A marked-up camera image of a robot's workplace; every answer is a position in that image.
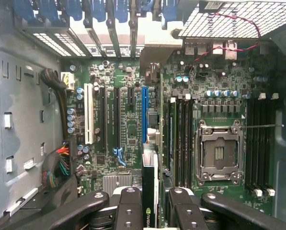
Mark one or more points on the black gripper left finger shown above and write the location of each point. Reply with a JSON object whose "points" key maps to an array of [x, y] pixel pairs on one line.
{"points": [[128, 210]]}

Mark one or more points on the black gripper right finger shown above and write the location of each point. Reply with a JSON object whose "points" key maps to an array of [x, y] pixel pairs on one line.
{"points": [[186, 213]]}

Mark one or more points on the silver chipset heatsink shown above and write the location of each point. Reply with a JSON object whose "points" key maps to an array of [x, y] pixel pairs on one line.
{"points": [[116, 184]]}

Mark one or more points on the metal CPU socket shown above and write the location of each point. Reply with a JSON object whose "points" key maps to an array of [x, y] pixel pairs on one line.
{"points": [[219, 153]]}

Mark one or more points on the green motherboard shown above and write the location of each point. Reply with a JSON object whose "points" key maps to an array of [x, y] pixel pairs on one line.
{"points": [[130, 124]]}

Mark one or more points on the long black expansion slot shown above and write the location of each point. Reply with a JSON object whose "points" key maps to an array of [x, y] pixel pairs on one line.
{"points": [[103, 117], [117, 117]]}

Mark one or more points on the blue expansion slot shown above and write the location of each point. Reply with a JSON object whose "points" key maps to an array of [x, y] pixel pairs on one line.
{"points": [[145, 115]]}

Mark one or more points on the white expansion slot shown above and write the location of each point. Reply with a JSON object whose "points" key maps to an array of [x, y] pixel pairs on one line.
{"points": [[88, 112]]}

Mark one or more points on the short black expansion slot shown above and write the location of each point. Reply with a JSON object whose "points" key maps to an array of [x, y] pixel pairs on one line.
{"points": [[131, 95]]}

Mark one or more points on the socket locking lever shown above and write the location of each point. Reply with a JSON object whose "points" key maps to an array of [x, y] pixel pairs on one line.
{"points": [[265, 126]]}

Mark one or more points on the black open PC case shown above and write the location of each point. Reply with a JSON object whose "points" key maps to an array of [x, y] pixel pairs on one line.
{"points": [[25, 107]]}

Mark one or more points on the metal slot cover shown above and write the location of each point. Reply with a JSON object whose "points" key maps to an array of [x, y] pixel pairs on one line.
{"points": [[94, 40], [133, 40]]}

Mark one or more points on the blue slot clip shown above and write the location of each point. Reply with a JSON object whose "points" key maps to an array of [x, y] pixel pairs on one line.
{"points": [[24, 12], [74, 9], [169, 14], [121, 9], [49, 9], [99, 9]]}

